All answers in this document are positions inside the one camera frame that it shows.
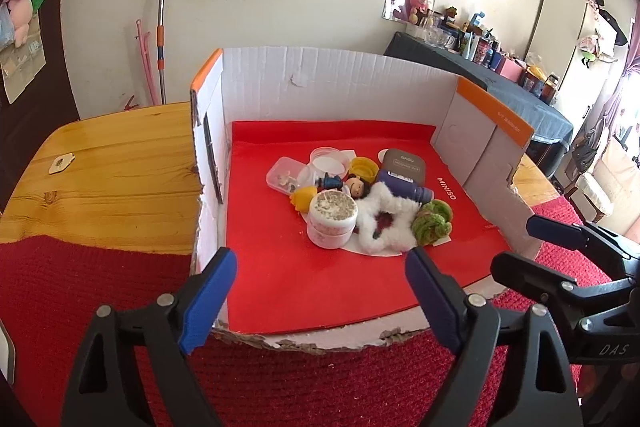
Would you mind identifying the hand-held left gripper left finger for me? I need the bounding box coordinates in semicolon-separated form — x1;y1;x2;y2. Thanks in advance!
60;247;238;427

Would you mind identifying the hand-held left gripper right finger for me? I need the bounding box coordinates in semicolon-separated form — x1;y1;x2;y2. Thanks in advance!
404;247;585;427

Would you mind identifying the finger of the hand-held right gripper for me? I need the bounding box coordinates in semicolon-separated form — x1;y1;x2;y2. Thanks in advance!
490;251;636;338
525;214;640;280

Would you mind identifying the green scrunchie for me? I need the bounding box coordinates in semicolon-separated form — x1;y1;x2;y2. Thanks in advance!
411;199;455;247

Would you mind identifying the white fluffy scrunchie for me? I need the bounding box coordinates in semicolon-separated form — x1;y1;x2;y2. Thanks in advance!
354;182;421;254

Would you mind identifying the purple bottle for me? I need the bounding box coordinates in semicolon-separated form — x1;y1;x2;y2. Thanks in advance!
376;169;435;205

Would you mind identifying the white cream jar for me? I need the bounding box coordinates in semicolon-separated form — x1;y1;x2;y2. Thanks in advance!
306;189;359;250

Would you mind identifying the small yellow toy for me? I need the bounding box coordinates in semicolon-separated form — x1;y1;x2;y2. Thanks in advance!
290;187;317;212

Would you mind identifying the grey-brown eyeshadow case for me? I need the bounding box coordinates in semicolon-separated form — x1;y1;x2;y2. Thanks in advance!
378;148;427;188

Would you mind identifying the boy figurine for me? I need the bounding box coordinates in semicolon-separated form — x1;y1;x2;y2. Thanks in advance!
316;173;373;199

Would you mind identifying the small clear plastic box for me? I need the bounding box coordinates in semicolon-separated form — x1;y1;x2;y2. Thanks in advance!
266;157;313;194

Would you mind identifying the yellow bottle cap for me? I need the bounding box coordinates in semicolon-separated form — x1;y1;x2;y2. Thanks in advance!
349;156;379;184

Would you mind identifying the clear round dish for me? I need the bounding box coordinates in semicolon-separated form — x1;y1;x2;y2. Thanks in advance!
309;147;351;180

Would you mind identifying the orange cardboard box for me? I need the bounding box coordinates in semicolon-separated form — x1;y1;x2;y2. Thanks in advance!
189;47;543;353

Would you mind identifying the white chair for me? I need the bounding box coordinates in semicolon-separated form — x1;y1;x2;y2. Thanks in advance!
575;172;616;220

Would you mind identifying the red printed sheet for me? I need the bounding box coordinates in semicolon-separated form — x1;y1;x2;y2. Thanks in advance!
215;120;513;335

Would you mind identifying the red knitted mat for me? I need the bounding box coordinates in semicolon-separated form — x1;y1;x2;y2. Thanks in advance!
0;194;616;427

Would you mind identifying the side table with dark cloth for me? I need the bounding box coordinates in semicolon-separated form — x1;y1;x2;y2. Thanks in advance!
384;32;574;172

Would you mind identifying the white cabinet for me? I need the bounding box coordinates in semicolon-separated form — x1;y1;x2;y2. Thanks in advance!
525;0;608;148

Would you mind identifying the row of bottles and cups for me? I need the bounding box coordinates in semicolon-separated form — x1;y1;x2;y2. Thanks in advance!
417;6;561;105

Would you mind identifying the small table sticker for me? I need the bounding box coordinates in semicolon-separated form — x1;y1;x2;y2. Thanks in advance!
49;153;77;175

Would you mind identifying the small grey white device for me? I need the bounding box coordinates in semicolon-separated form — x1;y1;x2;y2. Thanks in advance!
0;322;16;385

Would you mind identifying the pink rabbit plush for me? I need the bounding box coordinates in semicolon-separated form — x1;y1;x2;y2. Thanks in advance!
392;0;432;25

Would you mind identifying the mop pole with orange grip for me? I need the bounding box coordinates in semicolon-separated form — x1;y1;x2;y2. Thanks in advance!
156;0;172;105

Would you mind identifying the dark brown door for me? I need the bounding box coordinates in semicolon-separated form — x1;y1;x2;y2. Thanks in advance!
0;0;81;208

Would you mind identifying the beige paper on door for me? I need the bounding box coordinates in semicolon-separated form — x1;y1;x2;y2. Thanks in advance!
0;14;48;105

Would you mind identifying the peach plush toy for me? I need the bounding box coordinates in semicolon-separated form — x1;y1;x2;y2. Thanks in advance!
10;0;36;48

